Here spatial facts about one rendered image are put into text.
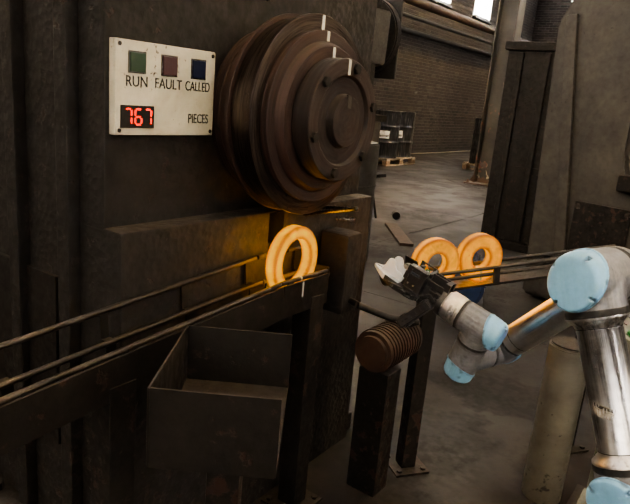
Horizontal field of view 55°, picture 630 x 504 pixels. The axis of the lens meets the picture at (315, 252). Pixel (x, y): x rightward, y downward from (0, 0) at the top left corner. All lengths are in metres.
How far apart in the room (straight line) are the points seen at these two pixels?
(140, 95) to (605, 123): 3.11
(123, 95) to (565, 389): 1.45
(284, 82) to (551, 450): 1.35
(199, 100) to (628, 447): 1.10
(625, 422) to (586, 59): 3.03
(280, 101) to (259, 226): 0.35
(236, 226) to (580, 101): 2.92
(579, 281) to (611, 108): 2.79
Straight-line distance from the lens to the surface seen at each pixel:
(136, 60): 1.28
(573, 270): 1.25
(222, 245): 1.45
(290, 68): 1.37
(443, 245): 1.88
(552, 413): 2.01
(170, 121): 1.34
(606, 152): 3.96
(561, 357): 1.94
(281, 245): 1.50
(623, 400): 1.29
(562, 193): 4.05
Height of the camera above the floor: 1.17
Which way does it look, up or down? 14 degrees down
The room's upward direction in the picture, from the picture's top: 5 degrees clockwise
